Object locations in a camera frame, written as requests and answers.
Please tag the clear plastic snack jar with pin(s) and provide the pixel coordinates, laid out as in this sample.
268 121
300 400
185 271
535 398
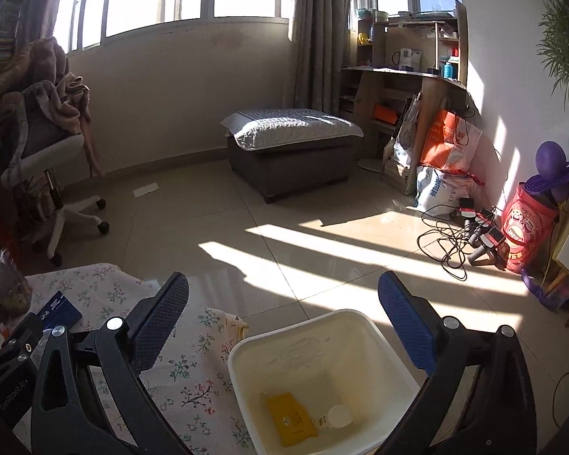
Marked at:
15 291

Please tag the grey curtain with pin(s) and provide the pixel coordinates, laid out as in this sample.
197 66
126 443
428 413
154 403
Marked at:
320 39

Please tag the wooden desk shelf unit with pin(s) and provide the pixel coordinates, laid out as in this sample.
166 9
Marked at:
399 72

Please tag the grey quilted pillow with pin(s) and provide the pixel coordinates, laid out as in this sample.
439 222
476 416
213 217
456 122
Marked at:
261 129

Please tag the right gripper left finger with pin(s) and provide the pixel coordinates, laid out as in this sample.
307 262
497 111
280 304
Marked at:
89 398

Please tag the white blue plastic bag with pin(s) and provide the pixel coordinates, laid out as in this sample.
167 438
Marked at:
438 192

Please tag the red patterned bag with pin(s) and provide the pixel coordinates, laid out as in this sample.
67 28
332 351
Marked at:
526 222

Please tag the brown blanket on chair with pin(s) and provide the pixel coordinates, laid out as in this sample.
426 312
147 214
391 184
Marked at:
42 68

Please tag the yellow packet in bin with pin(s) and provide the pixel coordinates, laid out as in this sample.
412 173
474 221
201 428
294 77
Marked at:
291 419

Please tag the grey ottoman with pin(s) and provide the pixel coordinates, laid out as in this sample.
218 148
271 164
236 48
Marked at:
279 172

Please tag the white office chair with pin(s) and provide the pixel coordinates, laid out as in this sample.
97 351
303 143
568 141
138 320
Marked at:
35 146

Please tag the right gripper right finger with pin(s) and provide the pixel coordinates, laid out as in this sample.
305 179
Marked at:
499 414

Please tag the green potted plant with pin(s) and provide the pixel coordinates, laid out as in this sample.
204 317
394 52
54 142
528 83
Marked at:
553 49

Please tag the blue cardboard box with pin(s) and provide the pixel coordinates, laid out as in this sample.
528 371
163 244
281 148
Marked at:
59 311

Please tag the white paper on floor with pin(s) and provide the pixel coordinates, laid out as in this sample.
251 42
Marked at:
142 191

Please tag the white plastic trash bin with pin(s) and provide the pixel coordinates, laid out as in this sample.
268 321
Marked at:
338 358

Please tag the orange white shopping bag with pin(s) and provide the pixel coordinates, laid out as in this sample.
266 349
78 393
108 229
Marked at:
451 143

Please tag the purple bounce ball toy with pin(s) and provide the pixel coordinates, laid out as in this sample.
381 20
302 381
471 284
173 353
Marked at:
552 179

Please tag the floral tablecloth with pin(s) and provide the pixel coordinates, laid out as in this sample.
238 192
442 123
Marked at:
189 382

